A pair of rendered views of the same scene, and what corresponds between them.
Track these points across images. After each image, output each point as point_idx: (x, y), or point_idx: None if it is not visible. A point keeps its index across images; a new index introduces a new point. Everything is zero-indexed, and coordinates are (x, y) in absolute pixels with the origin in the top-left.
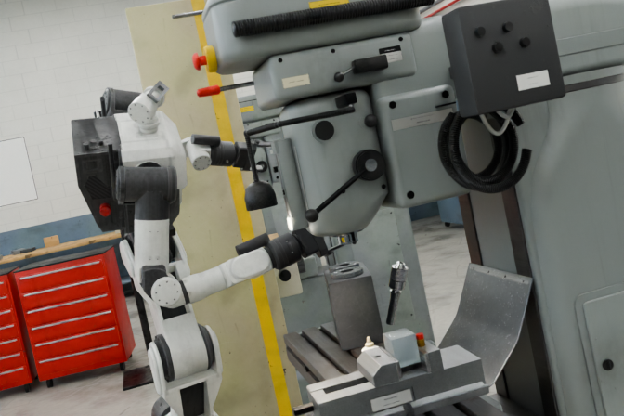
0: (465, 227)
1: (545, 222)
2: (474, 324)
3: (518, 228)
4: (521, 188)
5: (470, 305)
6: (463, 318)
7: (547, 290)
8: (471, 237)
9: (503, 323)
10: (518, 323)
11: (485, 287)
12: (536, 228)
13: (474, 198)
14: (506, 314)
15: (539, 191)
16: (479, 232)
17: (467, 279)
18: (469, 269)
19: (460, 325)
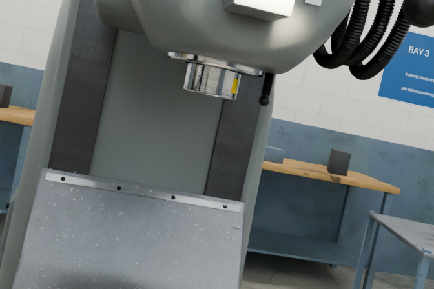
0: (67, 105)
1: (268, 128)
2: (95, 281)
3: (248, 130)
4: (274, 76)
5: (67, 248)
6: (50, 273)
7: (245, 220)
8: (79, 124)
9: (190, 273)
10: (231, 271)
11: (113, 214)
12: (263, 135)
13: (127, 61)
14: (196, 258)
15: (273, 86)
16: (110, 119)
17: (43, 199)
18: (45, 180)
19: (47, 287)
